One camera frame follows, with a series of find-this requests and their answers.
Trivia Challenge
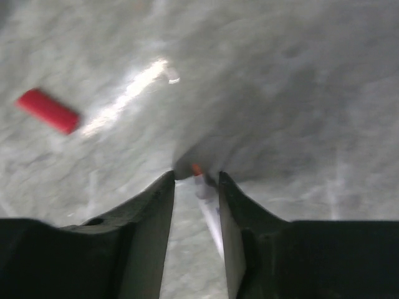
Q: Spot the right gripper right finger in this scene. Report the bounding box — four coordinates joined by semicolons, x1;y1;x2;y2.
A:
219;172;398;298

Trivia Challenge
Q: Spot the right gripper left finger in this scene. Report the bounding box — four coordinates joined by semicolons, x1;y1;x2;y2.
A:
1;171;175;298

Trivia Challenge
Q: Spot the red pen cap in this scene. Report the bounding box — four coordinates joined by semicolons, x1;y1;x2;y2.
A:
16;88;80;135

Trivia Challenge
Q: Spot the white pen red tip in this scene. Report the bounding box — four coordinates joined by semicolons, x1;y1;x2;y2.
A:
192;164;224;259

